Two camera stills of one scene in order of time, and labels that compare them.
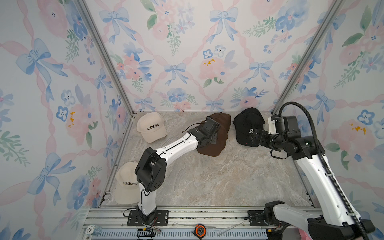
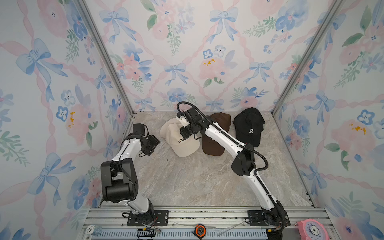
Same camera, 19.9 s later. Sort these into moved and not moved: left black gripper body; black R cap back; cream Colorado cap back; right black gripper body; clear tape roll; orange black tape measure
Moved: left black gripper body; right black gripper body; cream Colorado cap back
Not moved: orange black tape measure; black R cap back; clear tape roll
